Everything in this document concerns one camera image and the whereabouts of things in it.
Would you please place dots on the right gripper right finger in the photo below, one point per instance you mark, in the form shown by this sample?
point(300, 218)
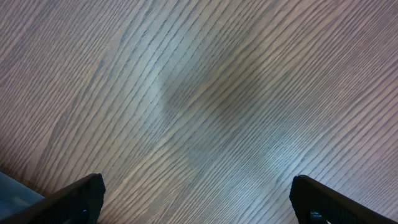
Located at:
point(314, 202)

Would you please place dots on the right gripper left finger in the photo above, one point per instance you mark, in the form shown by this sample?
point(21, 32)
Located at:
point(79, 202)

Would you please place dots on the clear plastic storage bin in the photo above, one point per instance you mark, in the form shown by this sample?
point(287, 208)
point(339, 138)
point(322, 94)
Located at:
point(15, 197)

